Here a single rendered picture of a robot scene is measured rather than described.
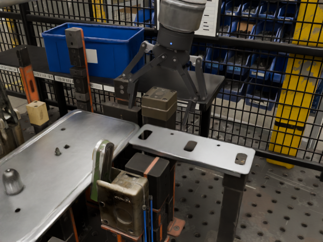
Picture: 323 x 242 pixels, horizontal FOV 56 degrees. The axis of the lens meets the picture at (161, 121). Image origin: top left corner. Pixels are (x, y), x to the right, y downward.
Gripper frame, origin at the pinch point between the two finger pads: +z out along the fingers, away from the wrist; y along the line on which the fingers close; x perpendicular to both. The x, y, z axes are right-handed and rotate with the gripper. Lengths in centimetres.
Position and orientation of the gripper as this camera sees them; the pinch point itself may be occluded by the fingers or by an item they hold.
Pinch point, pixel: (158, 110)
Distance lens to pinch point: 73.9
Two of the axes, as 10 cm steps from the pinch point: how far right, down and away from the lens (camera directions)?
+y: -9.5, -2.9, 1.1
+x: -2.4, 4.5, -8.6
